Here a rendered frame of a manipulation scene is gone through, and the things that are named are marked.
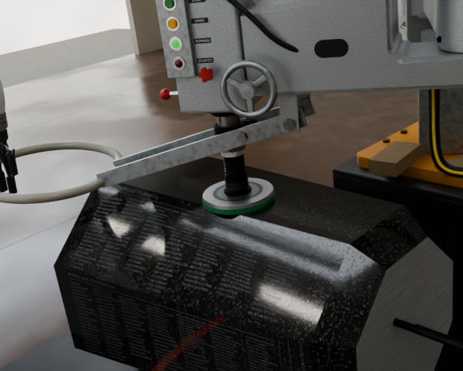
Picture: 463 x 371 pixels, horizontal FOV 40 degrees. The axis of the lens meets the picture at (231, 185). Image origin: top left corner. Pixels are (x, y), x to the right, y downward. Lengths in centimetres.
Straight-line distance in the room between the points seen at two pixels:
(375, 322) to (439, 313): 36
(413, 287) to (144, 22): 859
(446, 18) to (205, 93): 63
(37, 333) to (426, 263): 191
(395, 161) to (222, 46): 78
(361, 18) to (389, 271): 62
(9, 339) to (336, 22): 216
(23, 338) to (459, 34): 229
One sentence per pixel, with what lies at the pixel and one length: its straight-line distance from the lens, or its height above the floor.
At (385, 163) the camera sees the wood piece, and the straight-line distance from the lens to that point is 215.
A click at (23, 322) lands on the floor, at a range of 323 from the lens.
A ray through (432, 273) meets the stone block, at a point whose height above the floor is 66.
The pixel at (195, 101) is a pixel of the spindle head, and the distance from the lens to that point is 172.
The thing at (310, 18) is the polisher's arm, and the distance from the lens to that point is 160.
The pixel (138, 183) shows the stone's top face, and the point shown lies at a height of 85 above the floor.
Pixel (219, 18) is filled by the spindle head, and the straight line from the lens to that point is 165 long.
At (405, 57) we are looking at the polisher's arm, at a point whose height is 126.
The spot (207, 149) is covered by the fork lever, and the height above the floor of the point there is 103.
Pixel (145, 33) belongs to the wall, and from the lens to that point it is 1001.
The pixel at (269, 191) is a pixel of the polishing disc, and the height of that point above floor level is 87.
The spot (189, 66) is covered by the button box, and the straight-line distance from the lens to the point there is 168.
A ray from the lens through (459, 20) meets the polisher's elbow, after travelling 158.
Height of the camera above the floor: 160
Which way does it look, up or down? 22 degrees down
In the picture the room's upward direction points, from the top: 7 degrees counter-clockwise
